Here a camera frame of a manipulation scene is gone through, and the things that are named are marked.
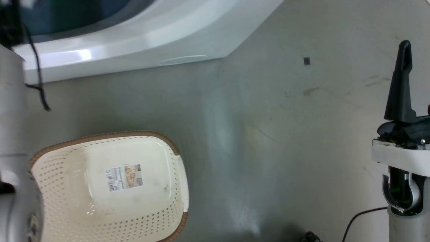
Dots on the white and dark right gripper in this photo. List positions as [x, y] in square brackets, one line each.
[403, 154]

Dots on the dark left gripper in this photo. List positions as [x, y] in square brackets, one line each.
[9, 25]

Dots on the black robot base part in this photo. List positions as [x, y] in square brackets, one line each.
[310, 237]

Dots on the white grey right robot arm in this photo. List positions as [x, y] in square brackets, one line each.
[408, 215]

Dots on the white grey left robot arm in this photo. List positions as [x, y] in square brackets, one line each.
[13, 134]

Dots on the white front-load washing machine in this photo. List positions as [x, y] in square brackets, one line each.
[188, 30]

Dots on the printed paper basket label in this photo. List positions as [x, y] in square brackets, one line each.
[124, 177]

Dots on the cream perforated laundry basket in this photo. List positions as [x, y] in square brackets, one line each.
[141, 215]

